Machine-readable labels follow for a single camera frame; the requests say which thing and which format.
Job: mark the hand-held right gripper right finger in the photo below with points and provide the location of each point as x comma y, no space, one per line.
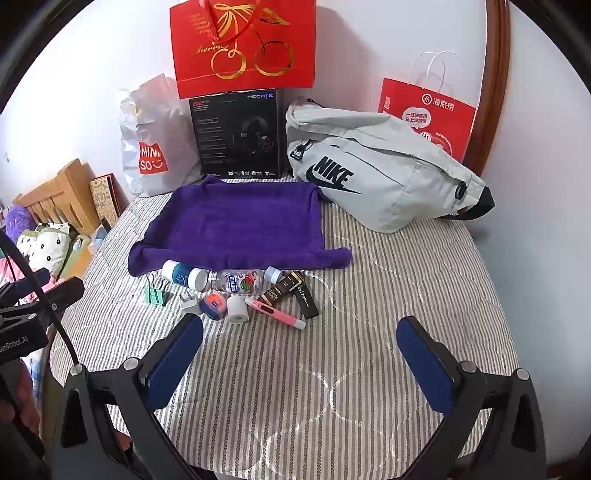
418,364

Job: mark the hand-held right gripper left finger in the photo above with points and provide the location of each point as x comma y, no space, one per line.
175,355

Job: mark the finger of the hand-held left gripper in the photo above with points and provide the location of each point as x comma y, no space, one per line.
27,284
60,295

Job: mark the white charger plug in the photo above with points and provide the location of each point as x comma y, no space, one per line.
191,307

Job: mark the small orange and blue case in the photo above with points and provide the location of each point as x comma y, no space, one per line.
214,305

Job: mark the green binder clip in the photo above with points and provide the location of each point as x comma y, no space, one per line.
154,295

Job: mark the white tape roll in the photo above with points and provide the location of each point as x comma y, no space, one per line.
238,309

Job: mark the clear plastic bottle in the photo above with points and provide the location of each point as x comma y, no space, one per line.
238,282

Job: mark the pink highlighter pen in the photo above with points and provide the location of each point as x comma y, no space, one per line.
277,314

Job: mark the brown and gold box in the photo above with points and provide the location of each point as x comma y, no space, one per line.
279,290

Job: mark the black slim box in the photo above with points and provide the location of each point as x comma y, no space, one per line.
304,302

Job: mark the person's left forearm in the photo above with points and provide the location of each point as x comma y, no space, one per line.
14,443

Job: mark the pink cloth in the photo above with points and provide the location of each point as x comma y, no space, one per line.
11,272

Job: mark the white dotted plush toy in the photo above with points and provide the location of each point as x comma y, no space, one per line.
48,247

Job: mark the purple plush toy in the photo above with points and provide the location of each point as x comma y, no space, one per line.
18,217

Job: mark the wooden headboard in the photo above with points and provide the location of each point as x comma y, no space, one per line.
64,194

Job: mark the brown patterned box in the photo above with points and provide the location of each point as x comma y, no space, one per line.
106,198

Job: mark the purple towel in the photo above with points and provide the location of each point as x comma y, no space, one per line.
240,221

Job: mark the grey sling bag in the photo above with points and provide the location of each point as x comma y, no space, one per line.
392,184

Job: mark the white plastic shopping bag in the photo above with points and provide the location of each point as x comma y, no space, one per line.
147,134

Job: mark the black headphone box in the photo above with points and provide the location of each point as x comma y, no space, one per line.
235,134

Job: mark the large red gift bag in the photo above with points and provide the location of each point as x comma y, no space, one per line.
240,50

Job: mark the wooden door frame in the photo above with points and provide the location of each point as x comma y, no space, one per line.
491,83

